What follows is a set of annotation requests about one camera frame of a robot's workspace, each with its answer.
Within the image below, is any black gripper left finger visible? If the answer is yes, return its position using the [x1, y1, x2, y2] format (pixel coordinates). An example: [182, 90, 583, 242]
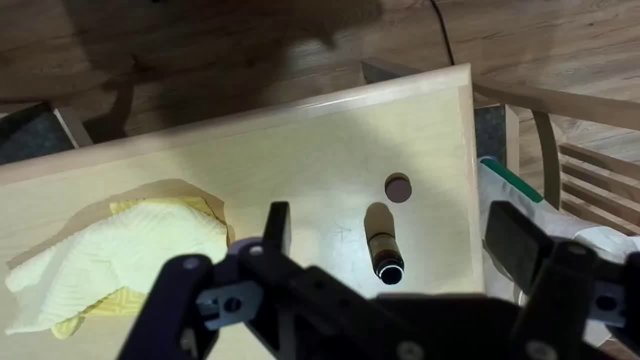
[263, 202, 291, 254]

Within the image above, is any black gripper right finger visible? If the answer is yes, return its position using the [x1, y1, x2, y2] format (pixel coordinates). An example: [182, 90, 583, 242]
[484, 202, 555, 294]

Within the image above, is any dark brown bottle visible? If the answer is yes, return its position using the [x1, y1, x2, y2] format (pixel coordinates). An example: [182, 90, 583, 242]
[364, 202, 404, 287]

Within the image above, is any dark red round lid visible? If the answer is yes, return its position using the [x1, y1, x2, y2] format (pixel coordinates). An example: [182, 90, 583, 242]
[384, 172, 413, 205]

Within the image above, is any white plastic bag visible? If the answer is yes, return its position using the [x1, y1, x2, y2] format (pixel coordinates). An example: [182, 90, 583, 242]
[476, 157, 640, 349]

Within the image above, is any wooden chair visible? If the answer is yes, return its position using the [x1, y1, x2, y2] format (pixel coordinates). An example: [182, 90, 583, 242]
[362, 60, 640, 237]

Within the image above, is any yellow cloth towel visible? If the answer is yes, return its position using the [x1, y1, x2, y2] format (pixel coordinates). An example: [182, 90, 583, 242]
[4, 198, 228, 338]

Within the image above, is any black cable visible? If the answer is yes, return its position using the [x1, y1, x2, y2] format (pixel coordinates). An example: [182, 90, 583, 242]
[428, 0, 459, 68]

